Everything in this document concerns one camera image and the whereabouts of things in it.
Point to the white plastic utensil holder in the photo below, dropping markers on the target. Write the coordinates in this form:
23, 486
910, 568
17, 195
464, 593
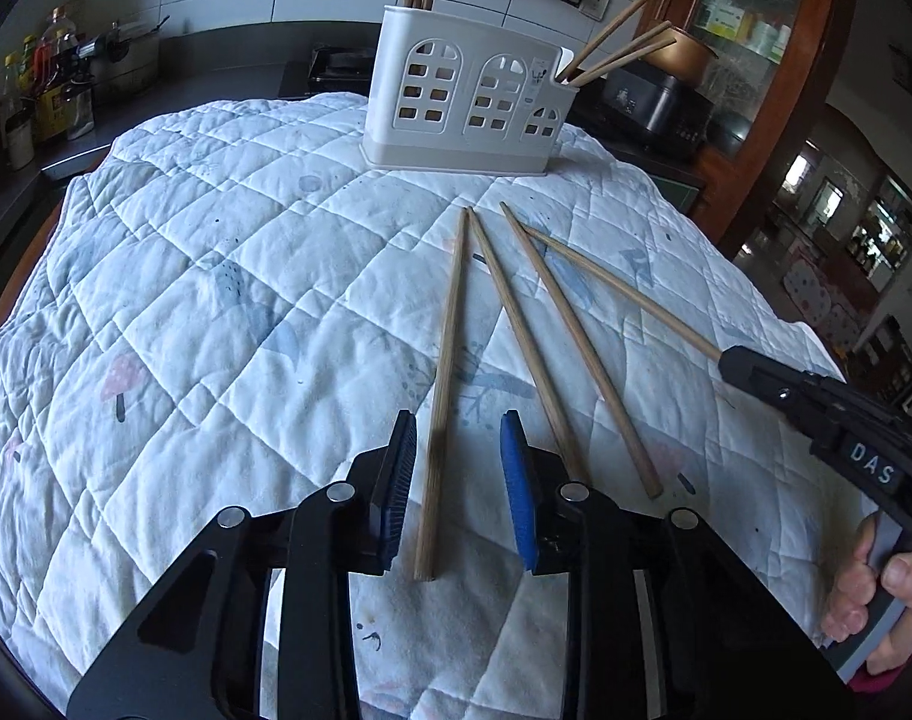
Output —
456, 95

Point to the white quilted table cloth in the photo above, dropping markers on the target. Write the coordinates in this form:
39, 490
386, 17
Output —
234, 305

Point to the oil bottle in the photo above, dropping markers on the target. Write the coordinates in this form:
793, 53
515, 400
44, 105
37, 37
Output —
52, 63

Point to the wooden glass cabinet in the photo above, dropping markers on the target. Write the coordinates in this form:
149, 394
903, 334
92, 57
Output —
774, 63

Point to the copper inner pot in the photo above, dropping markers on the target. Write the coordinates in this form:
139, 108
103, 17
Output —
686, 58

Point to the white wall socket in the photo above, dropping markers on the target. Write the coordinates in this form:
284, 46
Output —
594, 9

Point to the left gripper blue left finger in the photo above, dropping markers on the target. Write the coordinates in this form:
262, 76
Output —
192, 648

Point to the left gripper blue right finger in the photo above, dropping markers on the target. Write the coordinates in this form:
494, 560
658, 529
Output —
664, 620

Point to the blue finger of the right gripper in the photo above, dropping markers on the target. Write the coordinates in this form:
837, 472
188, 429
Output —
772, 382

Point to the steel pot with lid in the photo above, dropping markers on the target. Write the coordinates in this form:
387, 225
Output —
124, 57

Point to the person right hand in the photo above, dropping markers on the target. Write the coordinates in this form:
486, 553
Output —
855, 585

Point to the black gas stove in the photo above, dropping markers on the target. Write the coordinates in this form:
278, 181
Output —
329, 70

